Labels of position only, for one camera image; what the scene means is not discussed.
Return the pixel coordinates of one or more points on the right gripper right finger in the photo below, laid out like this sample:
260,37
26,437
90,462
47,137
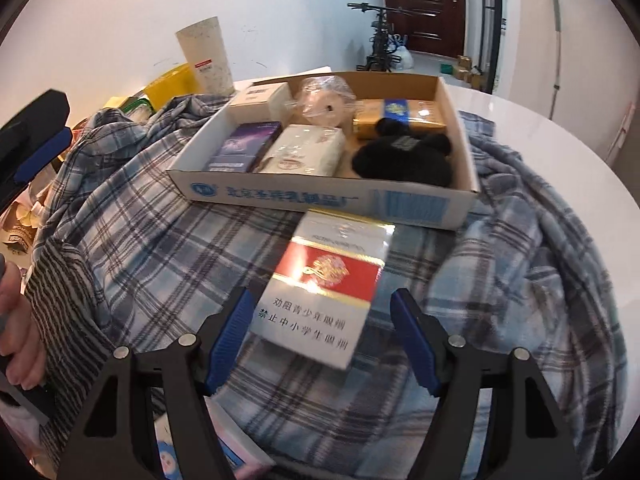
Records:
527,436

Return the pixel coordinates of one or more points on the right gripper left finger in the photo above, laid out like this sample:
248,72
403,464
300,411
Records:
114,435

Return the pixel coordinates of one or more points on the pink flower tissue pack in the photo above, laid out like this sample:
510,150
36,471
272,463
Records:
217,449

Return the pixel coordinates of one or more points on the red white cigarette pack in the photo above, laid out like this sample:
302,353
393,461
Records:
320,293

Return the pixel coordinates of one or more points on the dark blue cigarette pack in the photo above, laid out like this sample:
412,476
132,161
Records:
244,148

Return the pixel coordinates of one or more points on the person's left hand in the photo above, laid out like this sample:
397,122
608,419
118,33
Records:
20,339

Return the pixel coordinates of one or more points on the green rimmed clear container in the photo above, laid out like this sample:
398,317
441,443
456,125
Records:
138,109

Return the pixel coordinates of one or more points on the pile of snack packets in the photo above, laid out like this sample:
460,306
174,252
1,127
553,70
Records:
21,221

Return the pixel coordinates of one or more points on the plaid blue grey shirt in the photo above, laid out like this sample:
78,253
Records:
123,259

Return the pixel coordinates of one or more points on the yellow plastic container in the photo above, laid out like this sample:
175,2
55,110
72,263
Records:
179,81

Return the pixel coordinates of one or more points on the speckled white tumbler cup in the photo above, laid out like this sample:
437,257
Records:
203,48

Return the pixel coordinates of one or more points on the small white barcode box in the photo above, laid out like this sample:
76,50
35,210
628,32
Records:
262,103

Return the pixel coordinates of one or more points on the black fuzzy hair scrunchie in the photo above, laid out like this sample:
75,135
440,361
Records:
398,154

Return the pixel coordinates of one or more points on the white tissue pack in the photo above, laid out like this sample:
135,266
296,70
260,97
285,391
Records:
303,149

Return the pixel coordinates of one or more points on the shallow cardboard tray box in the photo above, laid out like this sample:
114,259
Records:
412,204

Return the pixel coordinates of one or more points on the gold blue cigarette pack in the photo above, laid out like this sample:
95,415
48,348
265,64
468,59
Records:
378,117

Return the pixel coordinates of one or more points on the beige sponge in plastic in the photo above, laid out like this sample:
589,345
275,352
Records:
325,101

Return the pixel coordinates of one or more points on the cardboard boxes on floor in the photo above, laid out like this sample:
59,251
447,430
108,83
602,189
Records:
463,69

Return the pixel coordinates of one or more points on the white plastic bag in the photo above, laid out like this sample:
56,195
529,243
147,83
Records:
401,59

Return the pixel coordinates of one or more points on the black bicycle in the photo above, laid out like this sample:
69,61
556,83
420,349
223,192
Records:
383,53

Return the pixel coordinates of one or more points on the dark red entrance door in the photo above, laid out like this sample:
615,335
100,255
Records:
431,26

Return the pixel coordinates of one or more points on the black framed glass door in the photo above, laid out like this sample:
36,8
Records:
491,26

